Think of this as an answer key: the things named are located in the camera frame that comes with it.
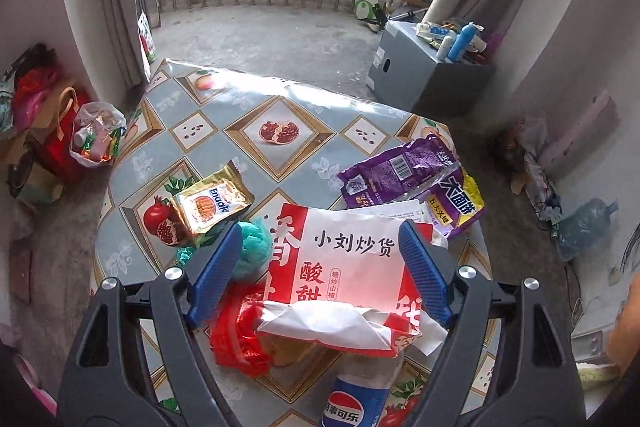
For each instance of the red plastic wrapper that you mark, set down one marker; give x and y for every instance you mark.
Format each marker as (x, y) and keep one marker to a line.
(233, 334)

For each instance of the gold Enaak snack bag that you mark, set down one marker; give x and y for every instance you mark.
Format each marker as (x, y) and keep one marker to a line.
(213, 199)

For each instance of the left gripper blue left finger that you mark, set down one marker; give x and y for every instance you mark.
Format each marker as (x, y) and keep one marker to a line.
(209, 271)

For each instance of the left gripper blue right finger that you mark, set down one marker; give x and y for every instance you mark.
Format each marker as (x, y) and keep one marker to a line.
(431, 269)

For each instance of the large water jug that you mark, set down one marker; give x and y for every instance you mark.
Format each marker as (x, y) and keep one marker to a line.
(584, 228)

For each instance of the person's right hand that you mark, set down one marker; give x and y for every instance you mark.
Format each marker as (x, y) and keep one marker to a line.
(623, 343)

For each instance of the teal green plastic bag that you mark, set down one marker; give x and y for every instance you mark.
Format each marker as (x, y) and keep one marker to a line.
(256, 249)

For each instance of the white bag of snacks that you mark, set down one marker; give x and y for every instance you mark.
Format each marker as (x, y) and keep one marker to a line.
(97, 129)

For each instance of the clear Pepsi plastic bottle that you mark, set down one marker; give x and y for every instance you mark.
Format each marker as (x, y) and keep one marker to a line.
(360, 390)

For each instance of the grey cabinet box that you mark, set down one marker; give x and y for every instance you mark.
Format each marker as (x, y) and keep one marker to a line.
(406, 73)

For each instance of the pink rolled mat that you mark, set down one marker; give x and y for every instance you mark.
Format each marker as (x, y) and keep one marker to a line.
(598, 120)

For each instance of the blue spray bottle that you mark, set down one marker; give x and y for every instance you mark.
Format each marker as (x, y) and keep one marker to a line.
(463, 40)

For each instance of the purple yellow snack bag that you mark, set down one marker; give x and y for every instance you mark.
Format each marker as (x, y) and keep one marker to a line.
(425, 170)

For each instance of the fruit pattern tablecloth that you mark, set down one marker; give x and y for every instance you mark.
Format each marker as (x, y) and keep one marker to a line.
(189, 124)

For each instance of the red white snack bag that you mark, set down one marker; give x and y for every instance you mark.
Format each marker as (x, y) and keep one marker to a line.
(337, 278)

